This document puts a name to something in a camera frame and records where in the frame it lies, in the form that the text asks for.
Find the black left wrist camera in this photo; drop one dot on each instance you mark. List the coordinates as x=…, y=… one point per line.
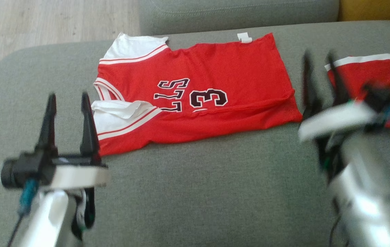
x=23, y=169

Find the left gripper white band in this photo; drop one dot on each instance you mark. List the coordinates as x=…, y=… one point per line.
x=78, y=176

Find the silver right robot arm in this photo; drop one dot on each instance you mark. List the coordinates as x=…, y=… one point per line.
x=369, y=192

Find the red shorts with white stripe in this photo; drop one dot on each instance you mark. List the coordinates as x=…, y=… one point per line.
x=373, y=73

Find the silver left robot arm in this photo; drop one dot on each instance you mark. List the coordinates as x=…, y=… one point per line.
x=49, y=219

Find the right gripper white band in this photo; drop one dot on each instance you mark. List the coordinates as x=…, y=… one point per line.
x=335, y=121

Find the long grey sofa seat cushion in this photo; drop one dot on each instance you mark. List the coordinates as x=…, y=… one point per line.
x=236, y=15

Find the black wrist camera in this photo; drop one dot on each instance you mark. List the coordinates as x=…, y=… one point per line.
x=23, y=169
x=380, y=96

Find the red numbered basketball jersey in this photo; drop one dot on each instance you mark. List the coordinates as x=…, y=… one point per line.
x=232, y=68

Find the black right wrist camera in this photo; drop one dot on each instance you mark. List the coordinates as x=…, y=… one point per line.
x=380, y=96

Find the wide yellow sofa backrest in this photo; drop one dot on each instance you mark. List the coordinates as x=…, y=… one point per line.
x=376, y=10

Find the large grey sofa seat cushion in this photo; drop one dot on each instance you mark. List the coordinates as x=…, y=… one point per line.
x=198, y=192

